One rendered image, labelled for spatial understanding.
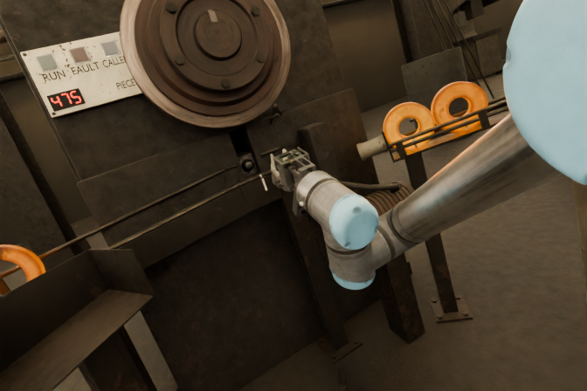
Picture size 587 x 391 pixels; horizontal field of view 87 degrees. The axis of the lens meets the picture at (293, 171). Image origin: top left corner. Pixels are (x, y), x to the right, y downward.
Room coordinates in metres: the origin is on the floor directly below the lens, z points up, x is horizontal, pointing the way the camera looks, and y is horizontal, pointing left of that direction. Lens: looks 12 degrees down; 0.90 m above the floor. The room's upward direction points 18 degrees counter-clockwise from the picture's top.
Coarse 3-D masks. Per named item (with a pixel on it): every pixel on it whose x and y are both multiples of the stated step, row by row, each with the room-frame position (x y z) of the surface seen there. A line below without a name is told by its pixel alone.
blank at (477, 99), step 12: (456, 84) 0.92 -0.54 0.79; (468, 84) 0.92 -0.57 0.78; (444, 96) 0.93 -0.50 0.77; (456, 96) 0.93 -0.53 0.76; (468, 96) 0.92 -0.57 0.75; (480, 96) 0.91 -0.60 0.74; (432, 108) 0.95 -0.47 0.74; (444, 108) 0.94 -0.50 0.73; (468, 108) 0.94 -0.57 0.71; (480, 108) 0.91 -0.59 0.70; (444, 120) 0.94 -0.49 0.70; (456, 132) 0.93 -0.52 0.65
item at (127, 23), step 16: (128, 0) 0.89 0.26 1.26; (272, 0) 1.02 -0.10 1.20; (128, 16) 0.89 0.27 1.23; (128, 32) 0.88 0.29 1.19; (128, 48) 0.88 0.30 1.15; (288, 48) 1.02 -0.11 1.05; (128, 64) 0.87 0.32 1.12; (288, 64) 1.02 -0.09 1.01; (144, 80) 0.88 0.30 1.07; (160, 96) 0.89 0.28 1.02; (272, 96) 0.99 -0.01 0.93; (176, 112) 0.89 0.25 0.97; (192, 112) 0.91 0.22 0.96; (240, 112) 0.95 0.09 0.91; (256, 112) 0.97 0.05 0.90
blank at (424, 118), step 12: (396, 108) 0.97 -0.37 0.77; (408, 108) 0.96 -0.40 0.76; (420, 108) 0.95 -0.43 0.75; (384, 120) 1.00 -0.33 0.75; (396, 120) 0.97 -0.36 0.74; (420, 120) 0.95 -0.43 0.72; (432, 120) 0.95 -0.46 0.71; (384, 132) 0.99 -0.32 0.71; (396, 132) 0.98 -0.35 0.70; (432, 132) 0.95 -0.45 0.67; (420, 144) 0.96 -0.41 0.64
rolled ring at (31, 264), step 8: (0, 248) 0.76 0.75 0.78; (8, 248) 0.76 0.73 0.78; (16, 248) 0.77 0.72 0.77; (24, 248) 0.79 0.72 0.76; (0, 256) 0.75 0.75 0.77; (8, 256) 0.76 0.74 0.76; (16, 256) 0.76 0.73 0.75; (24, 256) 0.77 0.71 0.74; (32, 256) 0.78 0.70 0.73; (24, 264) 0.76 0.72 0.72; (32, 264) 0.77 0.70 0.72; (40, 264) 0.78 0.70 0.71; (24, 272) 0.76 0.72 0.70; (32, 272) 0.76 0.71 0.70; (40, 272) 0.77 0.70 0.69
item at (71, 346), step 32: (96, 256) 0.70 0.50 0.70; (128, 256) 0.62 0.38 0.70; (32, 288) 0.62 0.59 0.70; (64, 288) 0.66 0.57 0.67; (96, 288) 0.70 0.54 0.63; (128, 288) 0.66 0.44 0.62; (0, 320) 0.57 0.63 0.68; (32, 320) 0.60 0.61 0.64; (64, 320) 0.64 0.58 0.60; (96, 320) 0.59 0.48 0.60; (0, 352) 0.55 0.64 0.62; (32, 352) 0.57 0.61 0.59; (64, 352) 0.53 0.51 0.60; (96, 352) 0.55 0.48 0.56; (0, 384) 0.50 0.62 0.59; (32, 384) 0.47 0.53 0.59; (96, 384) 0.54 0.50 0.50; (128, 384) 0.57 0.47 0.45
